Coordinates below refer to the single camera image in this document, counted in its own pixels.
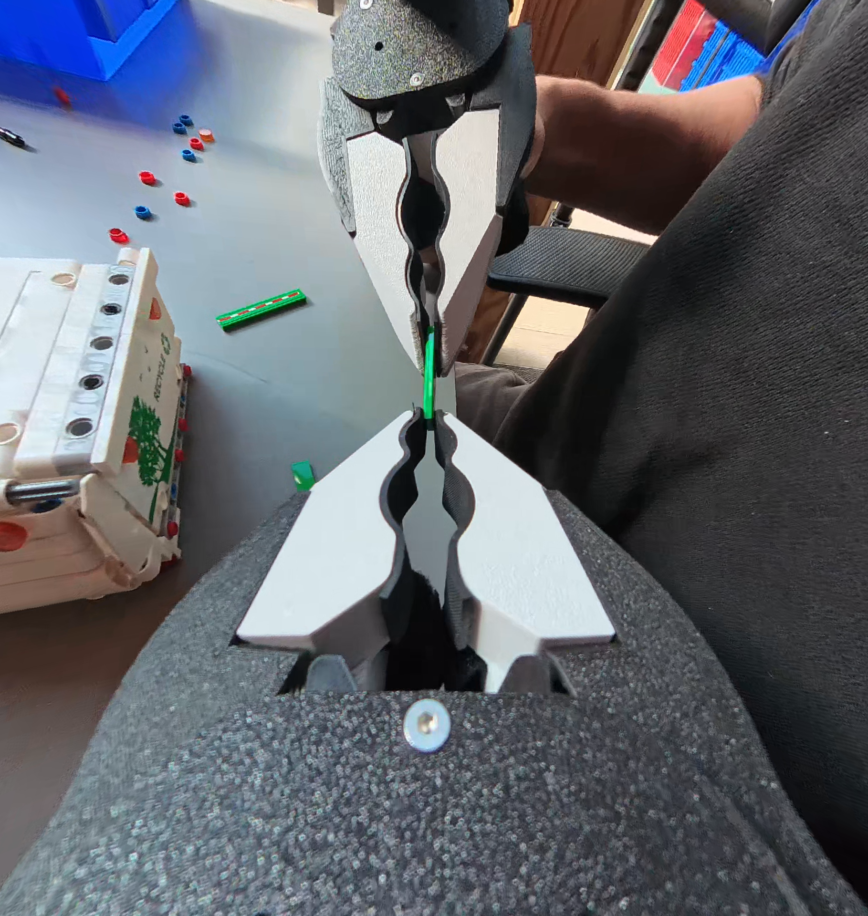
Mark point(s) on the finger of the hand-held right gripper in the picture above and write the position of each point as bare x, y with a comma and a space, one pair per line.
376, 207
473, 193

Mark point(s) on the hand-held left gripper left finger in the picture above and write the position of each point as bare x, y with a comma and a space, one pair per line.
319, 565

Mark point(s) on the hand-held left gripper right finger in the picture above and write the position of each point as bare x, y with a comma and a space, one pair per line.
527, 572

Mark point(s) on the thin green lego tile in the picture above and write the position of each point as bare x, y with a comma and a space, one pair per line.
429, 386

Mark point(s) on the person's right forearm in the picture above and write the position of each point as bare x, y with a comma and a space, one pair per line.
634, 150

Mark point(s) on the plain green lego tile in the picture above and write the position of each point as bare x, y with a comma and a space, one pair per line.
303, 477

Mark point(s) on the green striped lego tile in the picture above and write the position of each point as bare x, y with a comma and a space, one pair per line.
262, 310

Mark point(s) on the scattered small round lego studs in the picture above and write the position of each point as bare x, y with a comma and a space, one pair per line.
146, 177

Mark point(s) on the white lego truck model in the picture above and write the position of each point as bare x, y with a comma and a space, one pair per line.
47, 429

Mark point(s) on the black lego pin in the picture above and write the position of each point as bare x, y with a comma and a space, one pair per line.
10, 136

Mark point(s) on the black office chair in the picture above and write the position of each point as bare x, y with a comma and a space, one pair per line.
562, 265

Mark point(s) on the wooden cabinet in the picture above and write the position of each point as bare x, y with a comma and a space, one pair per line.
577, 36

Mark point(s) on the person's dark pants leg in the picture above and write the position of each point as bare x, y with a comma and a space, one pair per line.
494, 408

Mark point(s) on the person's black sweatshirt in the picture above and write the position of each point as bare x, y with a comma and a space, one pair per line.
763, 429

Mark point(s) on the red and blue storage crates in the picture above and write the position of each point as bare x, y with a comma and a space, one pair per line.
706, 43

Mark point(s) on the blue plastic bin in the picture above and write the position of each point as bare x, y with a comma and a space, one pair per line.
61, 28

